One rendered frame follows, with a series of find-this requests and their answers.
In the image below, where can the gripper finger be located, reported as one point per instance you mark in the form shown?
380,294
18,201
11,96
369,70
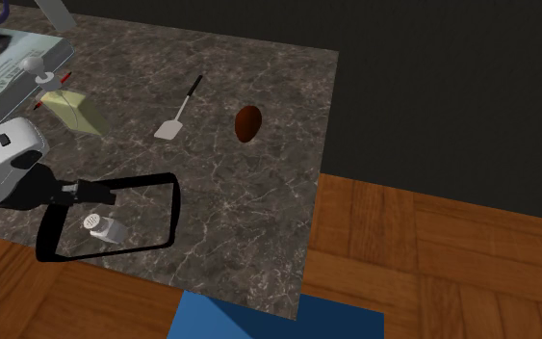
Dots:
175,211

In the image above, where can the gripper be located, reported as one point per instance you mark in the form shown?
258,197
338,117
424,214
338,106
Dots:
36,187

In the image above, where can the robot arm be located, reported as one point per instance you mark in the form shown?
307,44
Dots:
12,138

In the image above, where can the silver salt shaker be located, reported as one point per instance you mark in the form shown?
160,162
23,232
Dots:
106,229

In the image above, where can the brown egg-shaped object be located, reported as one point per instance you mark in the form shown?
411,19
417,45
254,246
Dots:
248,124

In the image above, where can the pale yellow box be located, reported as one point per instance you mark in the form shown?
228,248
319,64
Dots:
80,112

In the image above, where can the blue block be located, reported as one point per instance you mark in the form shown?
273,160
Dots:
261,324

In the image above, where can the red pen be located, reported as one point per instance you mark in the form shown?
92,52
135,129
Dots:
65,78

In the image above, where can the white round-headed figure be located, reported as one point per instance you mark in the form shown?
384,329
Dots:
36,68

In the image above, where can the grey printed book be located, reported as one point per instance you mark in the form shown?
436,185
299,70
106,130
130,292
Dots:
3,70

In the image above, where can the grey flat slab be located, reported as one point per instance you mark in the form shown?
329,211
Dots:
57,14

